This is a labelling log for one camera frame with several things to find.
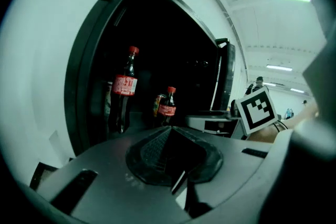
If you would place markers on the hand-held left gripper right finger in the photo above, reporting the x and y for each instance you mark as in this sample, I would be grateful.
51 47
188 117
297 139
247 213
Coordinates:
236 162

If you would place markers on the long ceiling light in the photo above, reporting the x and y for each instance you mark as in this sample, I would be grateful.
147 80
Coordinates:
279 67
297 90

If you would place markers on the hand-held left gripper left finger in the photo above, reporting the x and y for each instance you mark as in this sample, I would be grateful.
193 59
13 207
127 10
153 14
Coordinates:
110 165

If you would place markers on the black wristband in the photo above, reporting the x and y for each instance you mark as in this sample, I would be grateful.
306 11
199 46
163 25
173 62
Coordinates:
285 126

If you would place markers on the colourful drink can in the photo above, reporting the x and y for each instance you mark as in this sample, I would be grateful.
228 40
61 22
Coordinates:
157 103

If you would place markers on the black fridge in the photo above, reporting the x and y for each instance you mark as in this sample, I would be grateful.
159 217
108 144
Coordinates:
86 60

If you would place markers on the large cola drink bottle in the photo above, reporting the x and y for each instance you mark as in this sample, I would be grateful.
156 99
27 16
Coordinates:
124 85

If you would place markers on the small cola drink bottle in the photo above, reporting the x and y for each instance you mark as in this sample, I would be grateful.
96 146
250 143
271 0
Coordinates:
167 110

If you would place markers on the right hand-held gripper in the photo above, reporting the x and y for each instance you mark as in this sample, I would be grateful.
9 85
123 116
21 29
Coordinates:
257 110

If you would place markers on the person's right forearm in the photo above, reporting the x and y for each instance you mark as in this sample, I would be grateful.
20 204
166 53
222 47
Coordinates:
262 135

